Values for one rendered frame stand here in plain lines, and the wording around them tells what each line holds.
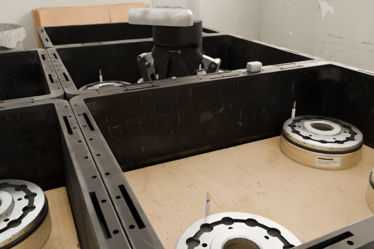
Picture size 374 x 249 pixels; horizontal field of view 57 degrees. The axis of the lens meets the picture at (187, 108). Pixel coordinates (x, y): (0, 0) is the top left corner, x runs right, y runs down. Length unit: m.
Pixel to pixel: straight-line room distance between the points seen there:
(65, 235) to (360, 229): 0.25
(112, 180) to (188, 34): 0.31
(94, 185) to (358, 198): 0.29
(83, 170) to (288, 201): 0.23
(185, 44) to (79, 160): 0.28
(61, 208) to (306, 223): 0.25
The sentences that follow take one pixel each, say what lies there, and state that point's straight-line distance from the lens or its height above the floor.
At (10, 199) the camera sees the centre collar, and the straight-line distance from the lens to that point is 0.36.
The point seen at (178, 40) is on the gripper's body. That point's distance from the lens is 0.49.
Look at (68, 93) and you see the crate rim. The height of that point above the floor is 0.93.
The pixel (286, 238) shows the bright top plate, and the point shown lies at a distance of 0.30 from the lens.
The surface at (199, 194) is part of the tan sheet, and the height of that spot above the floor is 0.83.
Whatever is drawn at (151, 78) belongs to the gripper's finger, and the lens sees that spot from 0.58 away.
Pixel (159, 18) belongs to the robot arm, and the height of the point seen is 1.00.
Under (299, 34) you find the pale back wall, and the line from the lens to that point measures 4.11.
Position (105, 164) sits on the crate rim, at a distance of 0.25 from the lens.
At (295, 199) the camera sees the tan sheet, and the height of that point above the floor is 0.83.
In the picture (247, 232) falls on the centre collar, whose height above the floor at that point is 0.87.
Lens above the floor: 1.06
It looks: 22 degrees down
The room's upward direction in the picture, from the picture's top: straight up
